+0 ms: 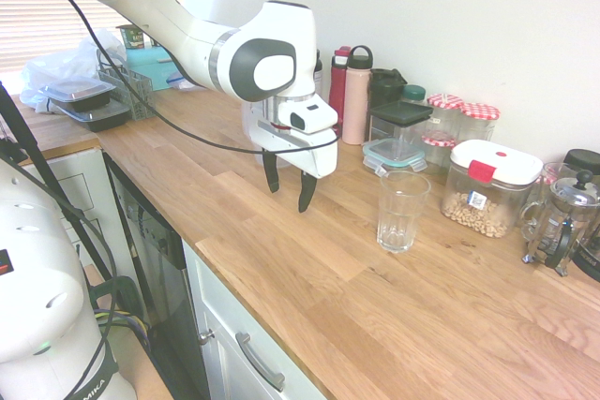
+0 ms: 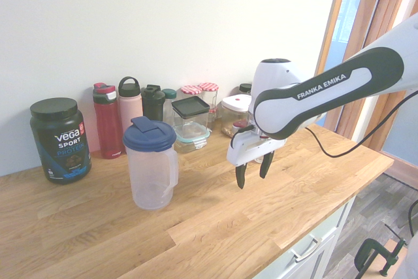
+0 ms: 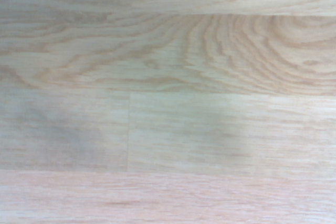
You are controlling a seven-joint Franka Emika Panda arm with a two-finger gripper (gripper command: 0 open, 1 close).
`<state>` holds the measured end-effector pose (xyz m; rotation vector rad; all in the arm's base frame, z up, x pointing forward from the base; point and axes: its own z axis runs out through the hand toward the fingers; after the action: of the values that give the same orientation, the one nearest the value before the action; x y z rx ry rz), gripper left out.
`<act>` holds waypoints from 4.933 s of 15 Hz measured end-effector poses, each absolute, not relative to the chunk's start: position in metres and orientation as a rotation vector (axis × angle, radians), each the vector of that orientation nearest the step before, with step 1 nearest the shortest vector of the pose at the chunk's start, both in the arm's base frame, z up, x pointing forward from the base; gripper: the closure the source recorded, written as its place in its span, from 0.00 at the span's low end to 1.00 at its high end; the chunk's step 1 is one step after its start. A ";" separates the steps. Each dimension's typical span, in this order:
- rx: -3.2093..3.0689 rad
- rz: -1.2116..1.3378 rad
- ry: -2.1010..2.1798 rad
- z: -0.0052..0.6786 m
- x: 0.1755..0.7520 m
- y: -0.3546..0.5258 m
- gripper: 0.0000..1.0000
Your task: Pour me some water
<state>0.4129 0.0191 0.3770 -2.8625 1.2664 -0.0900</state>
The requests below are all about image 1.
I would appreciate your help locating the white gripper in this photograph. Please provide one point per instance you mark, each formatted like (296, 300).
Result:
(304, 152)

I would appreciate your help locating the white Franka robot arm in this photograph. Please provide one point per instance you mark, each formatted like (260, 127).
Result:
(164, 16)

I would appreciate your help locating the red water bottle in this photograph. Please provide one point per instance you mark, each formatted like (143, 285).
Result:
(336, 91)

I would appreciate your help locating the pink bottle with black cap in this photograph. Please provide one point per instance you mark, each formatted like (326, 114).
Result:
(355, 105)

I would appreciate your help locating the glass container with teal lid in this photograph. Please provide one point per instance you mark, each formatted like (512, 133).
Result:
(391, 152)

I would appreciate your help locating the clear faceted drinking glass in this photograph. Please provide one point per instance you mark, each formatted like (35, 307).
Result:
(402, 212)

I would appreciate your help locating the square container with black lid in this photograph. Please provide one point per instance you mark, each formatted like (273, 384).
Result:
(398, 112)

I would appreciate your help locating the black shaker bottle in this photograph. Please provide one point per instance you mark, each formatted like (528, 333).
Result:
(382, 86)

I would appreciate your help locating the white drawer cabinet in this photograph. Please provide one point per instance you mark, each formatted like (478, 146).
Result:
(220, 306)

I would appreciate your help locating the clear zip bag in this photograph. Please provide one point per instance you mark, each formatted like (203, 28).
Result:
(180, 82)

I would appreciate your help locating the black dishwasher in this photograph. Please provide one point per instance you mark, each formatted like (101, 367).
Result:
(159, 255)

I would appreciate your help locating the clear jar with green lid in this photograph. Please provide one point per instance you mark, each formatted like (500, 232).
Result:
(415, 93)

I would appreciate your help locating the small jar red checked lid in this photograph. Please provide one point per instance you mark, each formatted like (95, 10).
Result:
(438, 139)

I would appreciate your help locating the metal cabinet knob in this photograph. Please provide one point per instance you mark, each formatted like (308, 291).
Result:
(206, 336)

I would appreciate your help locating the tall jar red checked lid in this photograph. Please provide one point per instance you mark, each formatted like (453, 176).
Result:
(445, 101)
(480, 112)

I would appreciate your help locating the grey plastic cutlery basket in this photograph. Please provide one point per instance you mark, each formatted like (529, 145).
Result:
(136, 91)

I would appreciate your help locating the teal box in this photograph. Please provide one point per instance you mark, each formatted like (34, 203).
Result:
(150, 67)

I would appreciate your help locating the black food container clear lid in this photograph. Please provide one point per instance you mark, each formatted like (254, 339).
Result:
(100, 116)
(75, 93)

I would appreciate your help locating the cereal container with white lid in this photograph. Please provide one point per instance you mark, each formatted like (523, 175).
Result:
(492, 161)

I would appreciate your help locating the white side cabinet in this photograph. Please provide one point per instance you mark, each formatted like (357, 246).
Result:
(70, 184)

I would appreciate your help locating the white plastic bag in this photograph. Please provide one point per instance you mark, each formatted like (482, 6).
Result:
(70, 58)

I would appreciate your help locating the clear glass jar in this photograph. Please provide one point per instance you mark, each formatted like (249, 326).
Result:
(555, 173)

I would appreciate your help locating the glass French press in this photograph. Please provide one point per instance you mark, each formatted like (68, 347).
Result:
(567, 212)

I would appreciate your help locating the window blind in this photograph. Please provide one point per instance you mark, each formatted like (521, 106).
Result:
(47, 20)

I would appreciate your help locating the jar with dark lid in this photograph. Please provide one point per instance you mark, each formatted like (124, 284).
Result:
(583, 157)

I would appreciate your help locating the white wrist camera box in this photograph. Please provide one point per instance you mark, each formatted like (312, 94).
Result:
(309, 116)

